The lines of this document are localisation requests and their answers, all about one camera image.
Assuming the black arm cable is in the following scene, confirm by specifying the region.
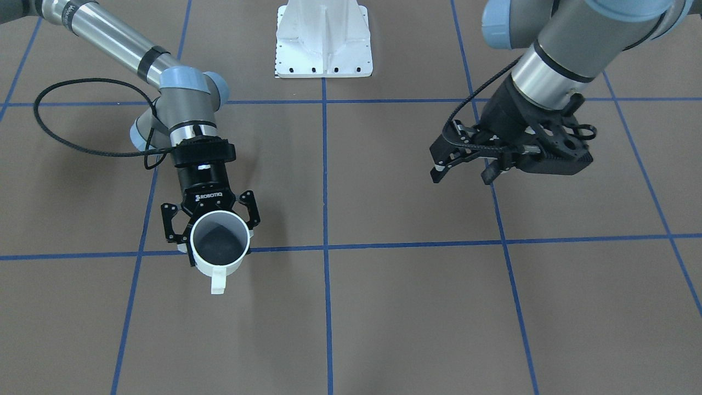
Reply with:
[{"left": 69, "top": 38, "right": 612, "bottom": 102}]
[
  {"left": 33, "top": 78, "right": 171, "bottom": 170},
  {"left": 442, "top": 55, "right": 522, "bottom": 160}
]

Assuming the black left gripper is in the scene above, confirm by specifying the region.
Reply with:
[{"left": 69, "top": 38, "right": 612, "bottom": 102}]
[{"left": 429, "top": 77, "right": 549, "bottom": 185}]

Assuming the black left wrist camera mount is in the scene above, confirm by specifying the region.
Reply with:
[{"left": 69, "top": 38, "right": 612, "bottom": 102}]
[{"left": 516, "top": 93, "right": 597, "bottom": 176}]

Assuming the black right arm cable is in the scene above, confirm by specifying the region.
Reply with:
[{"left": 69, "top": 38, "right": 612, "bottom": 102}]
[{"left": 33, "top": 78, "right": 171, "bottom": 170}]

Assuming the white cup with handle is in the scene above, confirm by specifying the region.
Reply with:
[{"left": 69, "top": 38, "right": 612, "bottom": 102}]
[{"left": 188, "top": 210, "right": 253, "bottom": 295}]

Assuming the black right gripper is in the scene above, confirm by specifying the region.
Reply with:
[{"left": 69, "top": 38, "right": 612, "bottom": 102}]
[{"left": 160, "top": 137, "right": 261, "bottom": 245}]

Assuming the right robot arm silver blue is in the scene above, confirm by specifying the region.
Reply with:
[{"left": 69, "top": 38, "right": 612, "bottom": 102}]
[{"left": 2, "top": 1, "right": 260, "bottom": 249}]

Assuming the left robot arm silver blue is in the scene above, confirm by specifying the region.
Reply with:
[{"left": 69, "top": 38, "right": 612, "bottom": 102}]
[{"left": 429, "top": 1, "right": 700, "bottom": 185}]

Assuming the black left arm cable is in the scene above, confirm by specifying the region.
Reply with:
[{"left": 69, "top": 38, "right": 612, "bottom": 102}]
[{"left": 442, "top": 55, "right": 522, "bottom": 160}]

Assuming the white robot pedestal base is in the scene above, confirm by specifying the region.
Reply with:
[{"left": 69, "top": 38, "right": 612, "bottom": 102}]
[{"left": 274, "top": 1, "right": 373, "bottom": 78}]

